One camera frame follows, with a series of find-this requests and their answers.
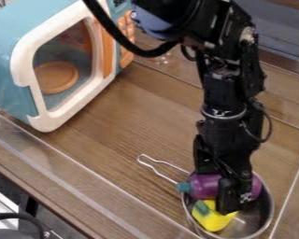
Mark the blue toy microwave oven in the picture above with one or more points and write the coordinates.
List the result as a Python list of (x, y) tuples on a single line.
[(59, 59)]

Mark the clear acrylic front barrier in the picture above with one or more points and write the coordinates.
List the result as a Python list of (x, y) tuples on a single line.
[(91, 203)]

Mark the yellow toy vegetable piece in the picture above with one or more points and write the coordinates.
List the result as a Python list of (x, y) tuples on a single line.
[(209, 218)]

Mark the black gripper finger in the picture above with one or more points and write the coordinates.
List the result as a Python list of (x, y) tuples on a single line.
[(227, 196), (203, 159)]

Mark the purple toy eggplant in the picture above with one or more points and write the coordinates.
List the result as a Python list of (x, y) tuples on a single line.
[(202, 187)]

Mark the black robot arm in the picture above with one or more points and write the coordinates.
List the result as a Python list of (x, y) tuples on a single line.
[(217, 28)]

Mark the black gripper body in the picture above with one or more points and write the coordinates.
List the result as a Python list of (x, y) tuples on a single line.
[(233, 138)]

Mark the silver pot with wire handle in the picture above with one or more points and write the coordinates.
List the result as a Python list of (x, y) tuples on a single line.
[(250, 221)]

